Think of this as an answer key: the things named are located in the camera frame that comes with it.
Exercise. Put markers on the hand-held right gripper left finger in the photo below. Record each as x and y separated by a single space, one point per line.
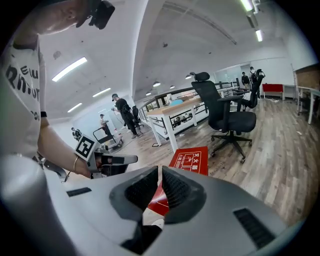
82 212

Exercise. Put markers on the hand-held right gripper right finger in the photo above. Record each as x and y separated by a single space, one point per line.
215 225

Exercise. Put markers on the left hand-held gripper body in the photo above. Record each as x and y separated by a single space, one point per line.
86 148

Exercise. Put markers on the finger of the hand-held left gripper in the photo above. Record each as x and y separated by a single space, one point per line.
117 159

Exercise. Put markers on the red fire extinguisher box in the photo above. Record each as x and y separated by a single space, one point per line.
191 160

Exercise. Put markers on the person's left forearm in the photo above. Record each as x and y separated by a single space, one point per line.
55 147

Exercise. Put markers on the person's left hand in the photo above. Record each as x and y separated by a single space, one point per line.
82 168

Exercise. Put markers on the black platform cart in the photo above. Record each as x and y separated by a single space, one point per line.
110 141

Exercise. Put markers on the long ceiling light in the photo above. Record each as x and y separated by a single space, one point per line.
74 107
70 68
259 35
247 5
101 92

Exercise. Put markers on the small black office chair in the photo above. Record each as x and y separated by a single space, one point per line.
137 116

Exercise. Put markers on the black armband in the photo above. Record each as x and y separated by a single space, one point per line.
43 114

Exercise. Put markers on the round pendant lamp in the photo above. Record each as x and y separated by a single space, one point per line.
156 84
188 77
172 87
148 94

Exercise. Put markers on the white wooden-top desk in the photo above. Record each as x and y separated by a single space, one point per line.
172 110

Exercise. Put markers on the light blue object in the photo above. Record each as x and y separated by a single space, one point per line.
176 102

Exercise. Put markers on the white printed t-shirt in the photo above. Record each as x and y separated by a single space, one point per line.
18 100

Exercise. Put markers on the black headrest office chair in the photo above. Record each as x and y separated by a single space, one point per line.
220 110

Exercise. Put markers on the person's face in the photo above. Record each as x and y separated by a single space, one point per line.
55 15

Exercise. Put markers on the red and white bench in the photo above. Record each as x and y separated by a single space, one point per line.
272 88

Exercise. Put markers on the brown board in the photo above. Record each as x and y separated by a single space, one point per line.
308 76

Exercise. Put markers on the black head camera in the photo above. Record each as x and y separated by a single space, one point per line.
101 15

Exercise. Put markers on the white frame desk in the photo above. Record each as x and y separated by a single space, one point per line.
311 93

